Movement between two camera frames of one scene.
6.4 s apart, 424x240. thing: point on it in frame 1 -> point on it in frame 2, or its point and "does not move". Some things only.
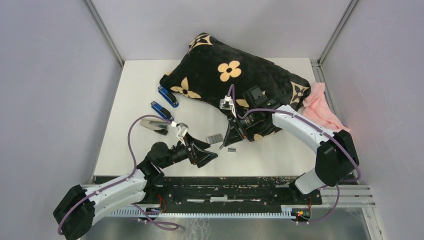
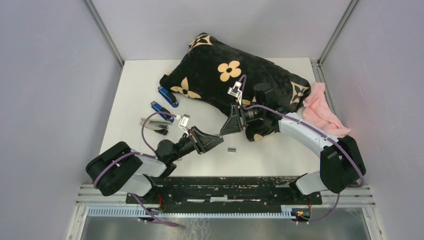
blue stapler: [162, 111] does not move
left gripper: [202, 158] -> [205, 142]
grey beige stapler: [157, 125] does not move
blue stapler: [168, 97] does not move
